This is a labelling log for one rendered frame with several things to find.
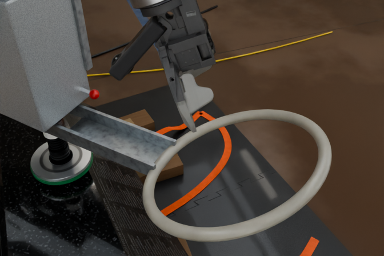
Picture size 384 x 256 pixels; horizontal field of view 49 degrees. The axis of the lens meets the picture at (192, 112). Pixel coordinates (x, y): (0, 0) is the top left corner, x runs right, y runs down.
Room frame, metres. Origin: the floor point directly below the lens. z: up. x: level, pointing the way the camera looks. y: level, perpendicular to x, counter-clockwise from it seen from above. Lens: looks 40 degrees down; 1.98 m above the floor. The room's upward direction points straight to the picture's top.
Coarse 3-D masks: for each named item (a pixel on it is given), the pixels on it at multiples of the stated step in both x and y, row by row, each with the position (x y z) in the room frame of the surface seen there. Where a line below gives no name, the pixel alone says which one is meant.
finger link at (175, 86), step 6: (162, 60) 0.55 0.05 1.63; (168, 60) 0.55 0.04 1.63; (168, 66) 0.54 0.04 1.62; (174, 66) 0.54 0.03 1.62; (168, 72) 0.53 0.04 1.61; (174, 72) 0.53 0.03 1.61; (168, 78) 0.52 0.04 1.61; (174, 78) 0.52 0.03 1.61; (174, 84) 0.52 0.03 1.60; (180, 84) 0.53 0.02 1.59; (174, 90) 0.51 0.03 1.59; (180, 90) 0.52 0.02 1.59; (174, 96) 0.51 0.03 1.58; (180, 96) 0.51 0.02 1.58
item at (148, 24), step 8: (152, 24) 0.57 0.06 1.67; (160, 24) 0.59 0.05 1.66; (144, 32) 0.57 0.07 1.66; (152, 32) 0.57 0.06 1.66; (160, 32) 0.57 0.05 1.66; (136, 40) 0.57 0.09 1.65; (144, 40) 0.57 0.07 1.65; (152, 40) 0.57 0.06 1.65; (128, 48) 0.57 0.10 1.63; (136, 48) 0.56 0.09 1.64; (144, 48) 0.56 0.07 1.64; (120, 56) 0.57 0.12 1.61; (128, 56) 0.56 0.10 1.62; (136, 56) 0.56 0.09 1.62; (112, 64) 0.57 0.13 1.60; (120, 64) 0.56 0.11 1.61; (128, 64) 0.56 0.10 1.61; (112, 72) 0.55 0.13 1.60; (120, 72) 0.55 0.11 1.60; (128, 72) 0.56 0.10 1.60; (120, 80) 0.55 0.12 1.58
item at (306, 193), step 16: (240, 112) 0.97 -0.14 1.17; (256, 112) 0.94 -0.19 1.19; (272, 112) 0.92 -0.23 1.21; (288, 112) 0.89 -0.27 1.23; (208, 128) 0.94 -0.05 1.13; (304, 128) 0.82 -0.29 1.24; (320, 128) 0.79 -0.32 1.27; (176, 144) 0.89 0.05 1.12; (320, 144) 0.72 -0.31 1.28; (160, 160) 0.82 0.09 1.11; (320, 160) 0.66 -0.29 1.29; (320, 176) 0.61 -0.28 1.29; (144, 192) 0.70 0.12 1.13; (304, 192) 0.57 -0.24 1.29; (288, 208) 0.53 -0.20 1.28; (160, 224) 0.57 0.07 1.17; (176, 224) 0.56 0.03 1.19; (240, 224) 0.52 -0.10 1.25; (256, 224) 0.51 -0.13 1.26; (272, 224) 0.51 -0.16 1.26; (192, 240) 0.51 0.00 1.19; (208, 240) 0.50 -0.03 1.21; (224, 240) 0.50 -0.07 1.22
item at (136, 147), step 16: (80, 112) 1.06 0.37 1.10; (96, 112) 1.02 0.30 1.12; (64, 128) 0.95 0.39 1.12; (80, 128) 1.00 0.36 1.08; (96, 128) 1.00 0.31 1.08; (112, 128) 0.99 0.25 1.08; (128, 128) 0.96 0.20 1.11; (144, 128) 0.94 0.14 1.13; (80, 144) 0.91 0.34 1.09; (96, 144) 0.88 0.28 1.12; (112, 144) 0.92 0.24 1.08; (128, 144) 0.92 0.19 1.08; (144, 144) 0.92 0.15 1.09; (160, 144) 0.90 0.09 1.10; (112, 160) 0.86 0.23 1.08; (128, 160) 0.83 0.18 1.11; (144, 160) 0.81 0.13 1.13
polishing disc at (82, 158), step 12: (72, 144) 1.12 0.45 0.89; (36, 156) 1.06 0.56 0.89; (48, 156) 1.06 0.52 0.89; (84, 156) 1.06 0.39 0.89; (36, 168) 1.00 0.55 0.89; (48, 168) 1.00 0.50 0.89; (60, 168) 1.00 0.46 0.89; (72, 168) 1.00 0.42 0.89; (84, 168) 1.01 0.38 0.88; (48, 180) 0.95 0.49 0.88; (60, 180) 0.95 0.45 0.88
